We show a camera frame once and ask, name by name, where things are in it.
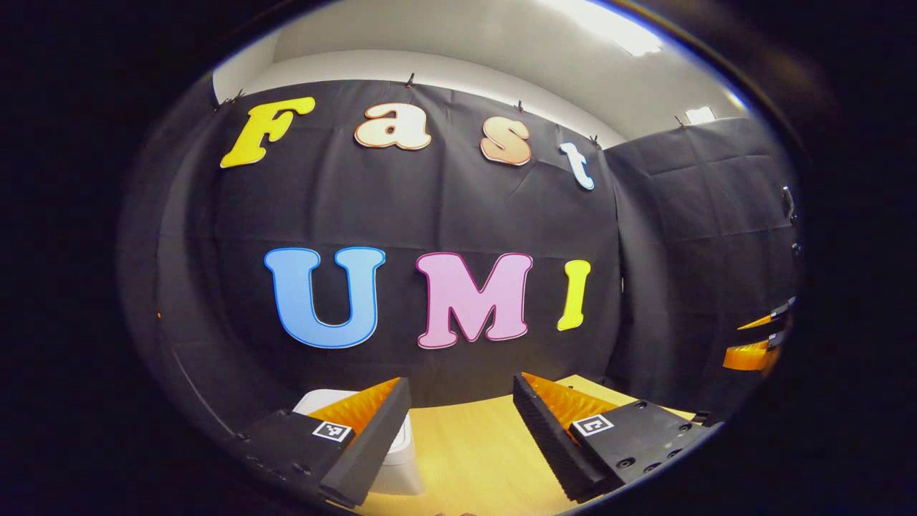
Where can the small ceiling light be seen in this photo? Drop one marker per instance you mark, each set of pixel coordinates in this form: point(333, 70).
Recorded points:
point(700, 115)

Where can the wooden desktop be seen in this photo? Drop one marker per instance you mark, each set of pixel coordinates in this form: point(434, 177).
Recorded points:
point(473, 444)

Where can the black backdrop cloth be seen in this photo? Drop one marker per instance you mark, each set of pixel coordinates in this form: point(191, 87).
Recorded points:
point(401, 208)

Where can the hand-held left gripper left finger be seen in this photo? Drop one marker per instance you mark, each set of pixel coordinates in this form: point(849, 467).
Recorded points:
point(376, 437)

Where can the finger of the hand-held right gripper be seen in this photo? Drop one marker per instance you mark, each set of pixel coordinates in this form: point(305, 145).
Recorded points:
point(782, 309)
point(749, 356)

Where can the white desktop garbage bin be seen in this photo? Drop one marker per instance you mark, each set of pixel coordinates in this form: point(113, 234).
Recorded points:
point(397, 469)

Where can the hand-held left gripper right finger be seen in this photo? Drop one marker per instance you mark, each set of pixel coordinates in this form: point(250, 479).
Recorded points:
point(541, 430)

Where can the long ceiling light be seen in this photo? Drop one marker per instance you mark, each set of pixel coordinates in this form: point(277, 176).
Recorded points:
point(616, 25)

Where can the row of small cloth clips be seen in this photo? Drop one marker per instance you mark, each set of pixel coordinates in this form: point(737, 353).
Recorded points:
point(410, 79)

